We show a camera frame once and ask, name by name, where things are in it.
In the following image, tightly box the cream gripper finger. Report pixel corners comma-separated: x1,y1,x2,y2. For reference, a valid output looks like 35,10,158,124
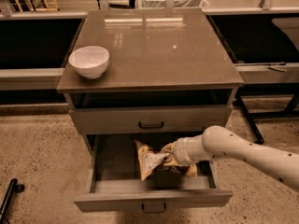
163,155,180,166
161,142,176,155

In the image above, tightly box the brown chip bag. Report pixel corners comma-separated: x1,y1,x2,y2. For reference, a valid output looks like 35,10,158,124
135,140,197,181

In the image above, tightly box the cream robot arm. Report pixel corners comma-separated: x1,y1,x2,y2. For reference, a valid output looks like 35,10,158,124
162,126,299,191

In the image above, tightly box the closed grey upper drawer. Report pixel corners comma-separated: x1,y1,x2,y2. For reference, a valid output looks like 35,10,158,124
70,105,233,134

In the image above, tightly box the open grey middle drawer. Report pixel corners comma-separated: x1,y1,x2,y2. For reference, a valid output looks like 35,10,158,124
74,133,233,214

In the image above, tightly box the grey drawer cabinet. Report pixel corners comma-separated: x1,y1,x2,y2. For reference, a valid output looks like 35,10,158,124
56,7,245,157

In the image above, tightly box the black stand leg right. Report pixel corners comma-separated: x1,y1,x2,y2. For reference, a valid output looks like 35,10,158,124
235,91,299,145

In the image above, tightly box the black stand leg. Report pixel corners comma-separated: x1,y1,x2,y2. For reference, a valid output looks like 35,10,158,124
235,91,299,145
0,178,25,224

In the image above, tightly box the white ceramic bowl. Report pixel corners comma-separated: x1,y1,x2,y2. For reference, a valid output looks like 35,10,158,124
68,46,109,79

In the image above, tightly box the black stand leg left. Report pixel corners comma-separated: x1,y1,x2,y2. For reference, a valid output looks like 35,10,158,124
0,178,25,224

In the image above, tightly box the white wire basket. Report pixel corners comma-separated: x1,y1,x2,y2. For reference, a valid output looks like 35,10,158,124
136,0,209,9

